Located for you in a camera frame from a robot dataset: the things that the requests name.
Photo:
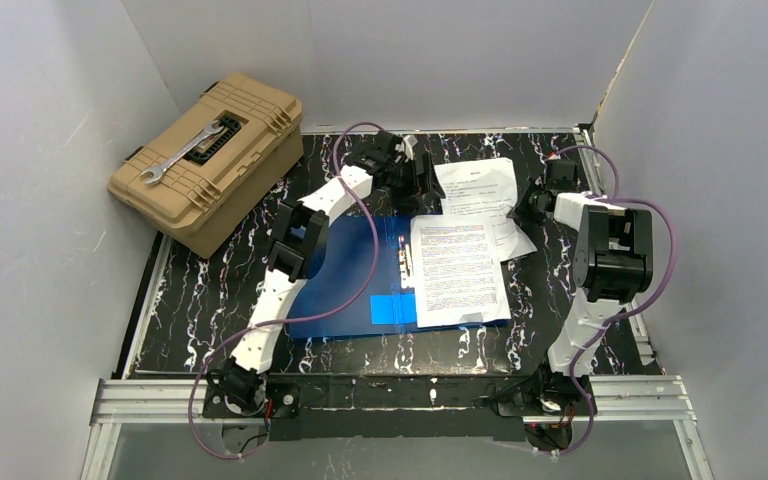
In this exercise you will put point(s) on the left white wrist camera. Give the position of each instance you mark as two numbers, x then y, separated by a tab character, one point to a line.
408	144

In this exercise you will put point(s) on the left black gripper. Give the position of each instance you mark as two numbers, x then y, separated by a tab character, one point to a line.
413	178

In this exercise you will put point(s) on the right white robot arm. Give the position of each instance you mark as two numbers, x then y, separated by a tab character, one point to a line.
612	263

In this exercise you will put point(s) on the silver open-end wrench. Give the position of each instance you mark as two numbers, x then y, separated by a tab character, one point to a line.
154	174

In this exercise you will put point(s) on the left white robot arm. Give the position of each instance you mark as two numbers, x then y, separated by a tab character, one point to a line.
297	250

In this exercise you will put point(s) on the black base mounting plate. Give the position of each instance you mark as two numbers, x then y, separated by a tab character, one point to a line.
319	406

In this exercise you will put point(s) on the white printed paper files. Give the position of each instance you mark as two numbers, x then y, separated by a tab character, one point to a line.
457	272

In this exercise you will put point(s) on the blue plastic folder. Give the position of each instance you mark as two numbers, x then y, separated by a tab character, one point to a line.
350	260

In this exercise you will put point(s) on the tan plastic toolbox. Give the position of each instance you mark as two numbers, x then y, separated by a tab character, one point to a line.
203	197

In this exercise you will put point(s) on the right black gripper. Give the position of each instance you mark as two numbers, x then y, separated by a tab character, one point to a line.
529	203

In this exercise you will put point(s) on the white paper sheet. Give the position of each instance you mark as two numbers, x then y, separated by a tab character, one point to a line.
487	189

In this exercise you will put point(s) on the silver folder clip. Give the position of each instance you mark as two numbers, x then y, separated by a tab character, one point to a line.
405	263

